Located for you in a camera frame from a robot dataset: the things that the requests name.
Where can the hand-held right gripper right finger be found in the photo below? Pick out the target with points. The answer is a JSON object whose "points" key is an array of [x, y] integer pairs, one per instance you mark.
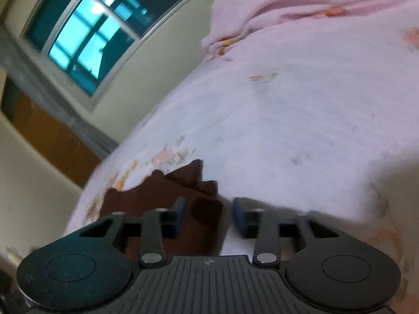
{"points": [[238, 218]]}

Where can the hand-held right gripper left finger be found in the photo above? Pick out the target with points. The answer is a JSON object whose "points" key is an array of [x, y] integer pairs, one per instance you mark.
{"points": [[179, 217]]}

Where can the dark brown small garment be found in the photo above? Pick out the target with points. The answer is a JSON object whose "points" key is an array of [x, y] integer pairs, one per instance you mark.
{"points": [[157, 199]]}

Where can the pink floral bedsheet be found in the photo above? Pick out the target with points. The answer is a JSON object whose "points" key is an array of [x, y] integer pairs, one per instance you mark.
{"points": [[294, 121]]}

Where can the orange wooden door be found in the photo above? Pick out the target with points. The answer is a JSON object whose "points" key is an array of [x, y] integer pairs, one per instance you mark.
{"points": [[45, 140]]}

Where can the grey curtain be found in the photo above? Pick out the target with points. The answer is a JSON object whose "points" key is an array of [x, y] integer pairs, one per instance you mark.
{"points": [[55, 111]]}

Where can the glass window with white frame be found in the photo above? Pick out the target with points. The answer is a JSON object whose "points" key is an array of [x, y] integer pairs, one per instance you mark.
{"points": [[95, 29]]}

